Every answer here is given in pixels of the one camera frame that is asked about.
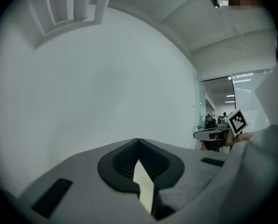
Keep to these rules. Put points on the person's right forearm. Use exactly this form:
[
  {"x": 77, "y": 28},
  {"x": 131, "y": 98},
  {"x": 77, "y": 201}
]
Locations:
[{"x": 244, "y": 137}]

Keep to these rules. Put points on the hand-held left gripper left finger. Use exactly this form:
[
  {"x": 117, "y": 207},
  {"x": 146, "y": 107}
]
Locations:
[{"x": 82, "y": 171}]

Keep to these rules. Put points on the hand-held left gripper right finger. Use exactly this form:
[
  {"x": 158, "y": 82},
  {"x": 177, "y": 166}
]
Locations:
[{"x": 190, "y": 169}]

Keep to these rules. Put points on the cream paper folder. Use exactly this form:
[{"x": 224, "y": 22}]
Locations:
[{"x": 144, "y": 185}]

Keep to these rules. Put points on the frosted glass partition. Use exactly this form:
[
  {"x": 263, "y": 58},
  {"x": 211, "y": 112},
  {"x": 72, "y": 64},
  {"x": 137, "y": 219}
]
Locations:
[{"x": 248, "y": 97}]

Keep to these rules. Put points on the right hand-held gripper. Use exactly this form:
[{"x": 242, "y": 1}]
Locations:
[{"x": 236, "y": 122}]

